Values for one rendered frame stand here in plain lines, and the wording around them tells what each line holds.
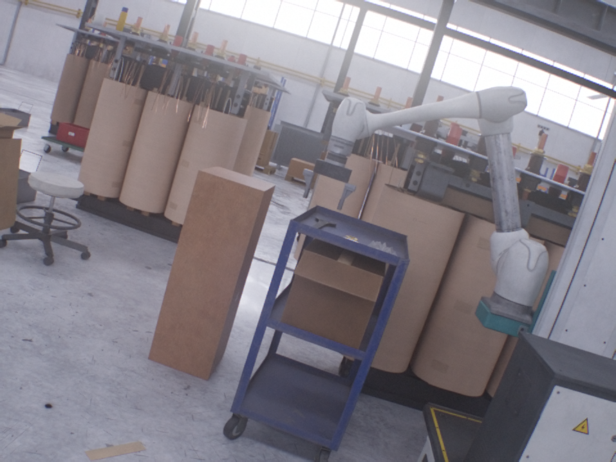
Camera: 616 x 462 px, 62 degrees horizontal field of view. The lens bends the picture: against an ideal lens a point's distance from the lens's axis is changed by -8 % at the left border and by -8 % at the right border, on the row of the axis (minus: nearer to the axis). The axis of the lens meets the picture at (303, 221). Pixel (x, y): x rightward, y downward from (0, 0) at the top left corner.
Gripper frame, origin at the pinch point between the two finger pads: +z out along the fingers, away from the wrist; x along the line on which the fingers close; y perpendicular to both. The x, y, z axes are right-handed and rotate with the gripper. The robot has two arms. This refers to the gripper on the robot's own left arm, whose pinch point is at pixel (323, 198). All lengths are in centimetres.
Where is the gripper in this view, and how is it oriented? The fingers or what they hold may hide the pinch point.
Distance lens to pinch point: 204.4
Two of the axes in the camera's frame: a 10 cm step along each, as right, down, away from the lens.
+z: -3.0, 9.4, 1.6
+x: 9.3, 3.3, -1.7
